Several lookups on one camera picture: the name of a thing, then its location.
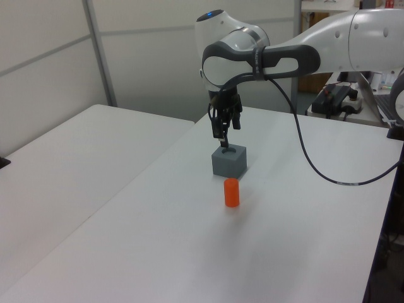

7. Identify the grey block with round hole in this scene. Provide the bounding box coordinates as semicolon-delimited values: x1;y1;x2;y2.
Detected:
210;145;247;180

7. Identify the white power strip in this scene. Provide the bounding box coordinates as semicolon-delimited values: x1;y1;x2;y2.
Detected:
338;93;364;121

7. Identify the black power supply box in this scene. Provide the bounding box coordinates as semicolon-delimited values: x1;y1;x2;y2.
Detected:
311;83;351;115

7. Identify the grey open laptop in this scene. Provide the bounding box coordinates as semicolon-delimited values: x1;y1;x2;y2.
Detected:
355;69;396;124

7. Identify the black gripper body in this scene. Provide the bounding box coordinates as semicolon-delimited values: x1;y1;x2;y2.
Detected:
208;89;243;112

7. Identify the grey partition post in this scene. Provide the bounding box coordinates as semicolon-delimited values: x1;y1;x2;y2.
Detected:
82;0;118;108

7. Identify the brown wooden cabinet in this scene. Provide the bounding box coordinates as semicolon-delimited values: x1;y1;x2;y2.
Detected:
298;11;333;94

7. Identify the black hanging robot cable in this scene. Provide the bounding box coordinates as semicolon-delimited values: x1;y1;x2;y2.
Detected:
207;71;404;187

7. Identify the orange cylinder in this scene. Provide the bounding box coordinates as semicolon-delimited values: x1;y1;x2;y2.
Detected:
223;178;241;209

